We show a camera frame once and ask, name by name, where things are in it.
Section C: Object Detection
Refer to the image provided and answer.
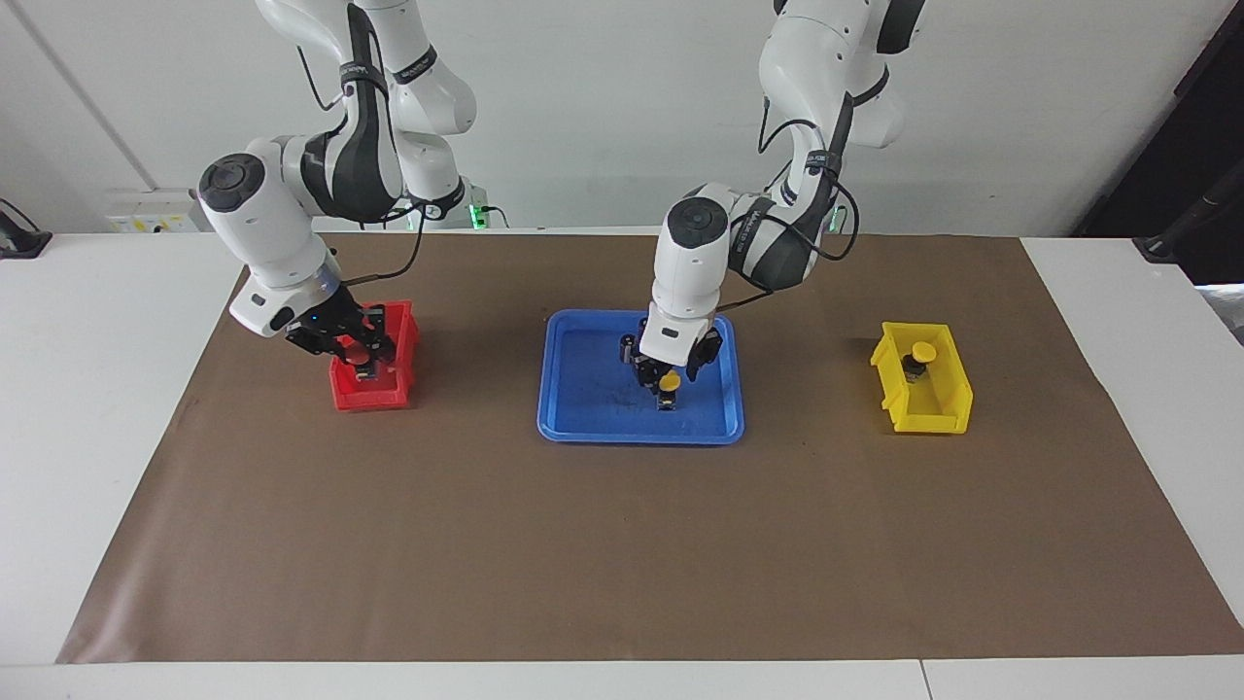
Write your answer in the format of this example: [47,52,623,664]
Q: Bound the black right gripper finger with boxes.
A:
[330,335,378,382]
[362,305,397,366]

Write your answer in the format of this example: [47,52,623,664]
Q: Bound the red plastic bin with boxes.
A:
[328,299,421,412]

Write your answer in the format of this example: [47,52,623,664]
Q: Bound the blue plastic tray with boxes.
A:
[537,309,745,445]

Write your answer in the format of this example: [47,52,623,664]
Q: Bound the brown table mat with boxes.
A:
[56,231,1244,665]

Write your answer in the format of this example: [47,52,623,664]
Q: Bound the yellow plastic bin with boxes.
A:
[870,322,974,435]

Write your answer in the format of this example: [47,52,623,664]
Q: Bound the black clamp on table edge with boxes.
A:
[0,199,52,261]

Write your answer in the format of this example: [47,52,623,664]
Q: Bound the black stand pole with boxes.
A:
[1132,185,1244,263]

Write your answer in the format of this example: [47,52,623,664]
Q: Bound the dark panel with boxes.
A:
[1074,0,1244,285]

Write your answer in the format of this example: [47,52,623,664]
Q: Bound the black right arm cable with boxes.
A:
[296,29,431,290]

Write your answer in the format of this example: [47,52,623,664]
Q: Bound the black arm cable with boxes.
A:
[296,29,431,290]
[714,92,862,317]

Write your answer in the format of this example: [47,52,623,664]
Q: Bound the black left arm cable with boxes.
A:
[714,92,862,317]

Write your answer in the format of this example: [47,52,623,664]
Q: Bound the white wall socket box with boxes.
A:
[105,190,210,234]

